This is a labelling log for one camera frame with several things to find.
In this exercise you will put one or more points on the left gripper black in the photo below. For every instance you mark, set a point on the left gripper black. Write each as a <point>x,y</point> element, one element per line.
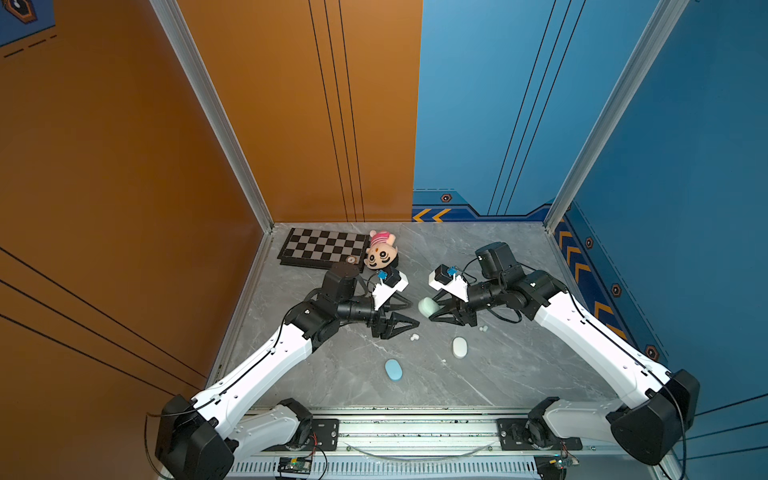
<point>386,329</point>

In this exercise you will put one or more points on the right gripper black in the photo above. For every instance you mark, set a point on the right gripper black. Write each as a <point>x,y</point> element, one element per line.
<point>458,315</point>

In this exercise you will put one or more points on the mint green earbud case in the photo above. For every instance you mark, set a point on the mint green earbud case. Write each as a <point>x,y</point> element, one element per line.
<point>428,307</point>

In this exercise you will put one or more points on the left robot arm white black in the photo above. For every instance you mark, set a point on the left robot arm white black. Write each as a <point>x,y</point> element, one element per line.
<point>205,436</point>

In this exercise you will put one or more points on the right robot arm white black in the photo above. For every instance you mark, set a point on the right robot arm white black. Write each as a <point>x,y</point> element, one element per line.
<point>536,295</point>

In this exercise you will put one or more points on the white earbud case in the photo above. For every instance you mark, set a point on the white earbud case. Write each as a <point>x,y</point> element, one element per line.
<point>459,347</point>

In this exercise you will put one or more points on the blue earbud case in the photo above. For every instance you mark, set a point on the blue earbud case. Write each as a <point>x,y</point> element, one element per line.
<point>393,370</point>

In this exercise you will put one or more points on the plush doll pink shirt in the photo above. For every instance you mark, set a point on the plush doll pink shirt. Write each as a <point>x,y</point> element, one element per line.
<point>382,251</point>

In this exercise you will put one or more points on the black white chessboard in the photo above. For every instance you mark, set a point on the black white chessboard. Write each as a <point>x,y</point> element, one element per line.
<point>321,249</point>

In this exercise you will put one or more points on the white vent grille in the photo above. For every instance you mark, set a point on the white vent grille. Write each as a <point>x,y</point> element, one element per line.
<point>349,467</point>

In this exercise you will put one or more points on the green circuit board left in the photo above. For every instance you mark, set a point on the green circuit board left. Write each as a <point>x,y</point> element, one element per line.
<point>297,466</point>

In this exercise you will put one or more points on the circuit board right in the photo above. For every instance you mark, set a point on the circuit board right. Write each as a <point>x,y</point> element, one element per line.
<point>563,462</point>

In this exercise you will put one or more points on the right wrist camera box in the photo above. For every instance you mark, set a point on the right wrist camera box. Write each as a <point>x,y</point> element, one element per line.
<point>450,280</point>

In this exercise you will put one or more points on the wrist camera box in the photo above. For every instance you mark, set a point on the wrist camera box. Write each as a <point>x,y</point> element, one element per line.
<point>450,280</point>
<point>391,281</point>

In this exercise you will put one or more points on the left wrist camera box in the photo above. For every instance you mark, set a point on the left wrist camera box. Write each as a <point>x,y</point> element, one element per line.
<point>391,281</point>

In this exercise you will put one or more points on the aluminium front rail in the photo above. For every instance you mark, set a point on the aluminium front rail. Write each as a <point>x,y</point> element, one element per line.
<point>420,432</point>

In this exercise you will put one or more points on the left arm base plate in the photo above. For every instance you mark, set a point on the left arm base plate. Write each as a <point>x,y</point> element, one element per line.
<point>323,432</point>

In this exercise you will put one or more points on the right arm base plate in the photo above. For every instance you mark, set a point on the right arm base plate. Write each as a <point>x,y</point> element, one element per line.
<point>522,434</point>

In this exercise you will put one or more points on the left corner aluminium post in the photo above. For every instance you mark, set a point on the left corner aluminium post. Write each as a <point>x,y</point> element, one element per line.
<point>174,25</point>

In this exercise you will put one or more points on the corner aluminium post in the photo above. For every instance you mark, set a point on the corner aluminium post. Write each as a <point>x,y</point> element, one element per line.
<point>174,25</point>
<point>650,43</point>

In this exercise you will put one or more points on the right corner aluminium post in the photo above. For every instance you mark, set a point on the right corner aluminium post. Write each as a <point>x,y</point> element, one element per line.
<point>650,43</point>

